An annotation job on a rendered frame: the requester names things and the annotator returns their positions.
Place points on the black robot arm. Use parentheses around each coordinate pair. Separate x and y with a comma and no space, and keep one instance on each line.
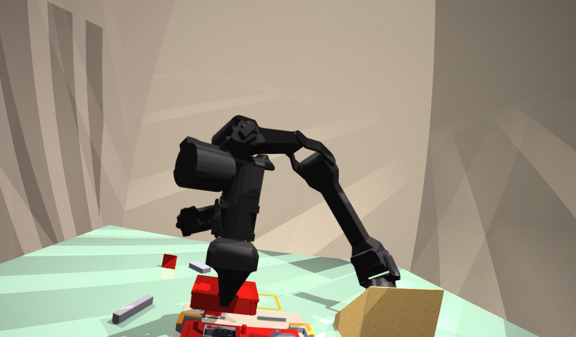
(228,165)

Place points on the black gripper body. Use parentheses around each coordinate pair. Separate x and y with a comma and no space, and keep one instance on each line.
(233,248)

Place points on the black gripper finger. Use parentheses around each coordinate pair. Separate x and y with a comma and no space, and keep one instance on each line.
(230,281)

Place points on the red cube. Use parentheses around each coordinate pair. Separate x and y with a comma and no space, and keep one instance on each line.
(169,261)

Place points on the grey rectangular bar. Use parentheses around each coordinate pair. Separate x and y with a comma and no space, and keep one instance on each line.
(131,309)

